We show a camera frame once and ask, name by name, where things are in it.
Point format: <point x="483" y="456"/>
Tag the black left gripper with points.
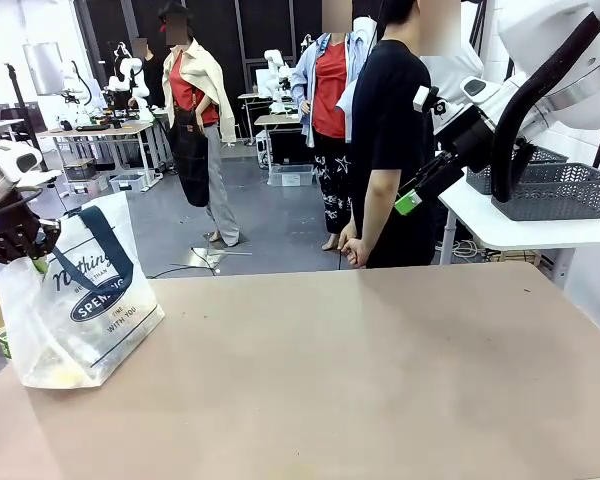
<point x="2" y="220"/>

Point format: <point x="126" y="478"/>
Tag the person right forearm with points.
<point x="377" y="200"/>

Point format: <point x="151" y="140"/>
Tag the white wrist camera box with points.
<point x="422" y="98"/>

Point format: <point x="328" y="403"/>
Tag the black tripod stand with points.
<point x="15" y="90"/>

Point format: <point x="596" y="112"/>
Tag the wooden top work desk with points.
<point x="105" y="129"/>

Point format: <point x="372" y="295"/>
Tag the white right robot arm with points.
<point x="570" y="60"/>

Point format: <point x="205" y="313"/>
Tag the person in black t-shirt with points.
<point x="390" y="100"/>

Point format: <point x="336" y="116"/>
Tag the green white paper bag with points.
<point x="3" y="342"/>

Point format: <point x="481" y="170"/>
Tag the white computer tower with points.
<point x="262" y="149"/>

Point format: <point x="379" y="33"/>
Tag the white side table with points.
<point x="480" y="225"/>

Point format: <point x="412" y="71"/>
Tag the person in red top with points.
<point x="330" y="85"/>

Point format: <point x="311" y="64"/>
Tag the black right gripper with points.
<point x="472" y="142"/>

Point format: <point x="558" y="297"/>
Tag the large grey plastic basket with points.
<point x="555" y="192"/>

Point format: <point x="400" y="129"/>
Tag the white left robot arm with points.
<point x="10" y="160"/>

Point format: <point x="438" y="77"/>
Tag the mannequin with cream jacket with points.
<point x="200" y="85"/>

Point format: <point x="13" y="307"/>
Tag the clear storage bin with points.
<point x="290" y="175"/>
<point x="127" y="182"/>

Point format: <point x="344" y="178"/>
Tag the person right hand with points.
<point x="356" y="247"/>

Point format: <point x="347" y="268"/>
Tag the grey standing panel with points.
<point x="42" y="67"/>

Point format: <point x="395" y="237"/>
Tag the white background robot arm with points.
<point x="130" y="75"/>
<point x="276" y="75"/>

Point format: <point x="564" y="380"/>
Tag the pale yellow packaged item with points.
<point x="65" y="378"/>

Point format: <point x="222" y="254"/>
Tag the small wooden background table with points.
<point x="275" y="120"/>

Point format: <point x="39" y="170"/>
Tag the background person dark clothes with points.
<point x="151" y="85"/>

